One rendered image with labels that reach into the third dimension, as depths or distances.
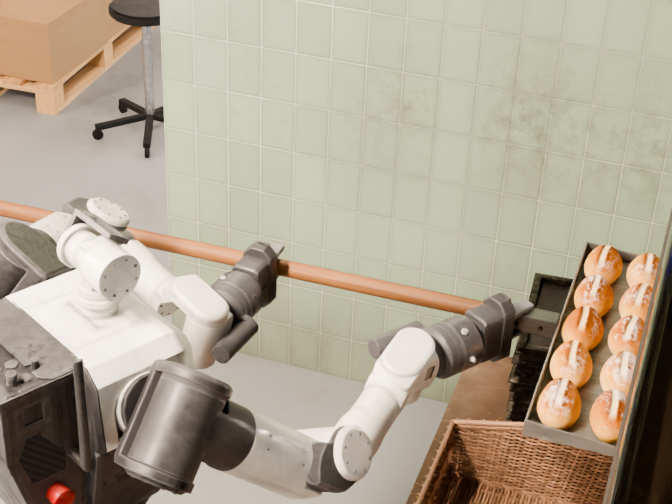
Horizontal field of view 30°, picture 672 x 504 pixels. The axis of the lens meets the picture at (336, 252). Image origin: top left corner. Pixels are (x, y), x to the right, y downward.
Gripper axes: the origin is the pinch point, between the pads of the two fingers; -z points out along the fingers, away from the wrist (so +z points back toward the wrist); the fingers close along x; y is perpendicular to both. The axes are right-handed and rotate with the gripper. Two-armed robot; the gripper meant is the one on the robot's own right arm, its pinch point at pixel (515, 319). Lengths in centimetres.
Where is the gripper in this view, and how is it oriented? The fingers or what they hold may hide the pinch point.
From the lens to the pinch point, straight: 213.1
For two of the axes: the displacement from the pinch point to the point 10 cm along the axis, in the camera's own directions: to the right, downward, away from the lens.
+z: -8.1, 2.8, -5.1
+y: 5.8, 4.5, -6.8
